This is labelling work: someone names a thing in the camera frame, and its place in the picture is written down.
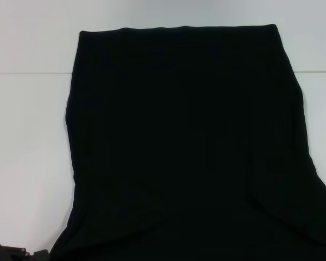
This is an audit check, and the black t-shirt with FREE print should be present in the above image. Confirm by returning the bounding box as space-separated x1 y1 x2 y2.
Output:
49 23 326 261

